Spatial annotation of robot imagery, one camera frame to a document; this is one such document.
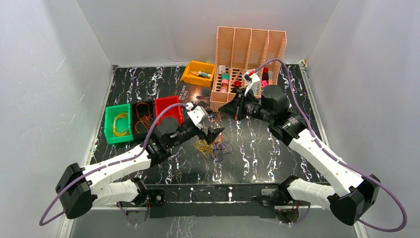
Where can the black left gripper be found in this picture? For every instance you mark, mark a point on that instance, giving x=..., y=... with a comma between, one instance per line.
x=205, y=132

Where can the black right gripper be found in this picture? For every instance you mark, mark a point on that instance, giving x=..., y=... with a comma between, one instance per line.
x=230, y=108

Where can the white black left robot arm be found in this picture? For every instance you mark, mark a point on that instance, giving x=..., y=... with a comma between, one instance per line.
x=81, y=188

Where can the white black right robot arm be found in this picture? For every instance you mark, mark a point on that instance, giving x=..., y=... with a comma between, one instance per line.
x=348, y=195

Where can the pink glue stick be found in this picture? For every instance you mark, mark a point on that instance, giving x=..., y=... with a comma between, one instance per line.
x=224, y=82

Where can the white grey card box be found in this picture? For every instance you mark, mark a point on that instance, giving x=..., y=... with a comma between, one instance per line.
x=249, y=77

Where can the pink pencil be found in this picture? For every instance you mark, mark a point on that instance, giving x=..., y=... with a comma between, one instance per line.
x=236, y=73

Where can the small white eraser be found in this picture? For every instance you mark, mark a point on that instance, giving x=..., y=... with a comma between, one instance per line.
x=221, y=69

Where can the dark book Three Days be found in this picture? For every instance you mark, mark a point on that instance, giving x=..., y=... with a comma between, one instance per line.
x=192, y=93

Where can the yellow plastic bin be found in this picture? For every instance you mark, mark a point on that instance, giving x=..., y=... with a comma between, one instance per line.
x=194, y=65

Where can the green white glue stick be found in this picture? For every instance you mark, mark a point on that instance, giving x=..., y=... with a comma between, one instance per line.
x=201, y=74

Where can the pink plastic file organizer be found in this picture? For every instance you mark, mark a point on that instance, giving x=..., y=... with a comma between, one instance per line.
x=245, y=48

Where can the red plastic bin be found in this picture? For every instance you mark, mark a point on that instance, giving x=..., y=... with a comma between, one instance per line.
x=175, y=112

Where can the black plastic bin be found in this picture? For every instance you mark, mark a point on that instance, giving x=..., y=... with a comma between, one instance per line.
x=142, y=117

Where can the green plastic bin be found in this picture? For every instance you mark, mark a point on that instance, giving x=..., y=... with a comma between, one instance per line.
x=117, y=126

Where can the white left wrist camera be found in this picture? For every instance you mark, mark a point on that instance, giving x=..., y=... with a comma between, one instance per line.
x=197, y=114

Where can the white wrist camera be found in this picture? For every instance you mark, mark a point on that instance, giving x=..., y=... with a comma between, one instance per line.
x=197, y=114
x=254, y=88

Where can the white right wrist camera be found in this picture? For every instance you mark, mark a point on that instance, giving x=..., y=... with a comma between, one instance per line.
x=254, y=88

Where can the black metal base rail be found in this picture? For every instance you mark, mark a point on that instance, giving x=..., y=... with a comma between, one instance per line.
x=221, y=200

